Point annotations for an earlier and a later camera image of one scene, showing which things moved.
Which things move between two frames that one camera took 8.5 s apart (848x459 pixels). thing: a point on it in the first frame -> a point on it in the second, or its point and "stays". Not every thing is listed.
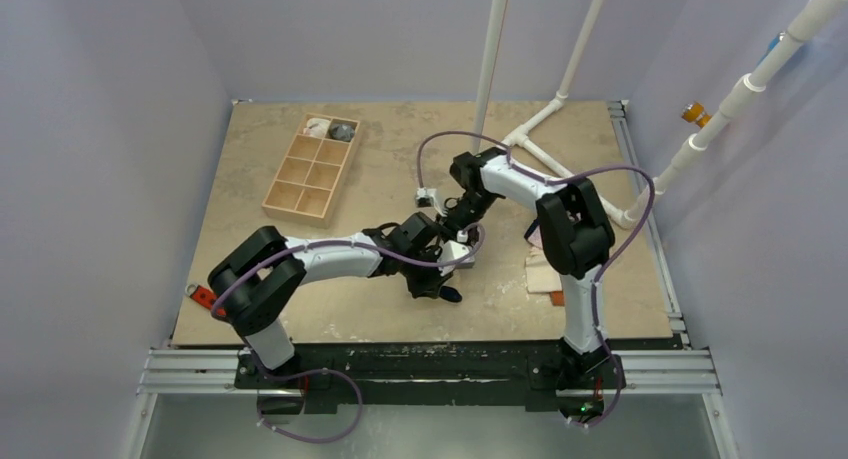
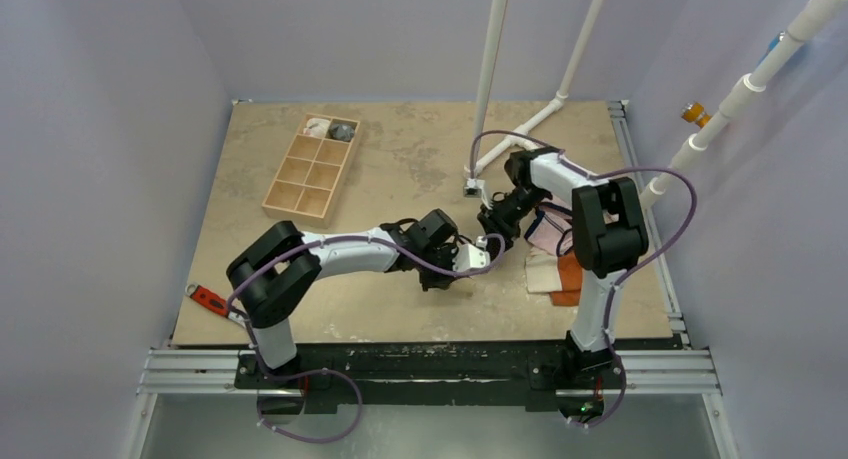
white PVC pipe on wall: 754,83 stays
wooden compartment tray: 309,182 stays
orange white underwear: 542,277 stays
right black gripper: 454,216 -> 495,219
